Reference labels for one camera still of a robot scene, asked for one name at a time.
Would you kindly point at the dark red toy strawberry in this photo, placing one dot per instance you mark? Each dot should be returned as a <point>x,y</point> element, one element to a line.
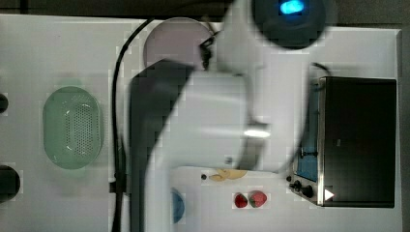
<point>240,201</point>

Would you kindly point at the peeled toy banana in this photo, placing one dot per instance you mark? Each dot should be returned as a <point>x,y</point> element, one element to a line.
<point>228,174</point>

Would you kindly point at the pink toy strawberry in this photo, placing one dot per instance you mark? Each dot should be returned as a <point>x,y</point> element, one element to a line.
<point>257,199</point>

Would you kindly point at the black container with green strip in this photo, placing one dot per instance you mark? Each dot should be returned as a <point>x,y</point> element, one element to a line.
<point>9,183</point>

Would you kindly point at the black toaster oven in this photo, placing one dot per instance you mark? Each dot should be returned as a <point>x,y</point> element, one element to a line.
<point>347,155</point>

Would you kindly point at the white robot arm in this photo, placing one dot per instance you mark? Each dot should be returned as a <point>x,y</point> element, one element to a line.
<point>247,111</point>

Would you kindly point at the black cup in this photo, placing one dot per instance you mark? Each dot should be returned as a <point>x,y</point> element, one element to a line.
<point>4,103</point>

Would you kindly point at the green perforated colander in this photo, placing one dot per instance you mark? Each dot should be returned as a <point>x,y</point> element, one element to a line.
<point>73,129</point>

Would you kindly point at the grey round plate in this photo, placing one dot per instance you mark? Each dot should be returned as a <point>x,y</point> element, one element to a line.
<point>177,39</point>

